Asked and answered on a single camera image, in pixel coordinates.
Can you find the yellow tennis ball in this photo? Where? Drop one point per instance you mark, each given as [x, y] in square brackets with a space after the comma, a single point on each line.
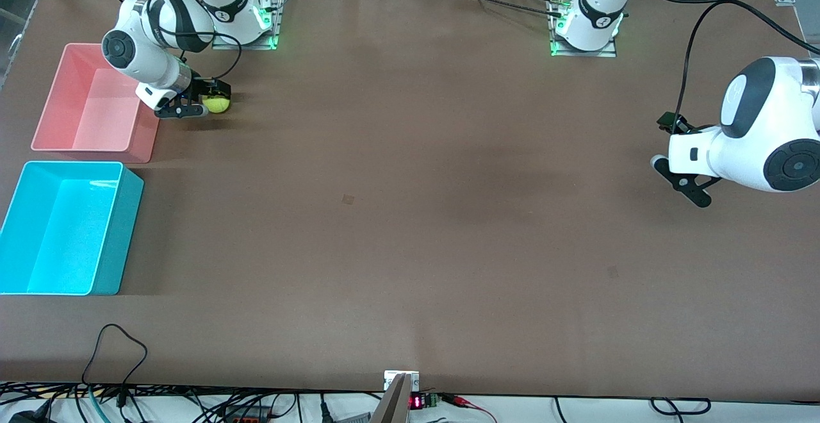
[220, 106]

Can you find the red LED display module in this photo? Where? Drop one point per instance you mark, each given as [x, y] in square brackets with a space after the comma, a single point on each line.
[416, 402]

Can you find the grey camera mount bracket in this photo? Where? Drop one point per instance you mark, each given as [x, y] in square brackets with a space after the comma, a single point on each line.
[397, 404]

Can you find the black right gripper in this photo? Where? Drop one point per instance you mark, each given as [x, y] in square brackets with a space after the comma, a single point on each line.
[200, 86]

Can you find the orange power strip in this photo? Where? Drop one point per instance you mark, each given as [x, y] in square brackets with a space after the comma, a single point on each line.
[246, 419]

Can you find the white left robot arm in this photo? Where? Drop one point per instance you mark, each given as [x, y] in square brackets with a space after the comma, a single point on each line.
[749, 147]

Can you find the pink plastic bin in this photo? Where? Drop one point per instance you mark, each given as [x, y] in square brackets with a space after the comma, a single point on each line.
[96, 109]

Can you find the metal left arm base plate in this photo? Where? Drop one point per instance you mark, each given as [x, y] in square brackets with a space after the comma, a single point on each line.
[583, 54]

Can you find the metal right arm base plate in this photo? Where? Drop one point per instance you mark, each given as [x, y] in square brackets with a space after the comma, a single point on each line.
[243, 47]

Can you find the blue plastic bin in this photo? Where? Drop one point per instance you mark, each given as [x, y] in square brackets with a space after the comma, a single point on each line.
[64, 237]

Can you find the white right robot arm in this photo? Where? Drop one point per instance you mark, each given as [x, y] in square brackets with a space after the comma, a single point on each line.
[138, 51]

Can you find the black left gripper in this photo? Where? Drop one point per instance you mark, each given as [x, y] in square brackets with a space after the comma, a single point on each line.
[670, 123]

